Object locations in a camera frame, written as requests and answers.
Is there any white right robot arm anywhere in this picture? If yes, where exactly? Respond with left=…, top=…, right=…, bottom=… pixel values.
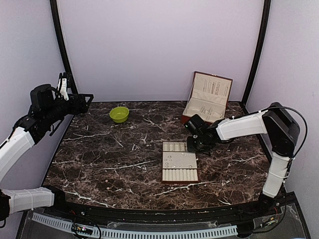
left=184, top=102, right=303, bottom=216

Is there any green plastic bowl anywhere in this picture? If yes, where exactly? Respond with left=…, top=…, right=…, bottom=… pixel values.
left=109, top=107, right=129, bottom=123

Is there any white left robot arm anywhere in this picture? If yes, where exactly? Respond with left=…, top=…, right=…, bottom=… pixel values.
left=0, top=84, right=94, bottom=221

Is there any white slotted cable duct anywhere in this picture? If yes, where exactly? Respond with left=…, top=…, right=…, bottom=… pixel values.
left=31, top=213, right=238, bottom=239

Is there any red wooden jewelry box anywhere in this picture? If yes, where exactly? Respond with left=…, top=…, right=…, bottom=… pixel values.
left=181, top=71, right=233, bottom=124

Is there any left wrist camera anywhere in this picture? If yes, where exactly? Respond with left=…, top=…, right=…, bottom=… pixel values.
left=57, top=72, right=69, bottom=101

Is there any black left frame post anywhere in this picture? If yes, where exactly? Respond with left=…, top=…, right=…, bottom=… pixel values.
left=49, top=0, right=78, bottom=94

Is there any black right frame post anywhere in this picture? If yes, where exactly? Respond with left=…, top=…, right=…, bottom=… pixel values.
left=241, top=0, right=271, bottom=107

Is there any black front table rail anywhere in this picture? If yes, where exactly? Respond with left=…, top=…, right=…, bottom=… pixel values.
left=44, top=187, right=285, bottom=224

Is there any black frame post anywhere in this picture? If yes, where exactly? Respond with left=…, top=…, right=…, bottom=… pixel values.
left=49, top=0, right=78, bottom=94
left=241, top=0, right=271, bottom=107

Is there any beige jewelry tray insert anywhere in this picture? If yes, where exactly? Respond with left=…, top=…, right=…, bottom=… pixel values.
left=162, top=142, right=199, bottom=184

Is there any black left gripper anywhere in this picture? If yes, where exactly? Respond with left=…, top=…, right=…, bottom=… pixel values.
left=44, top=93, right=93, bottom=124

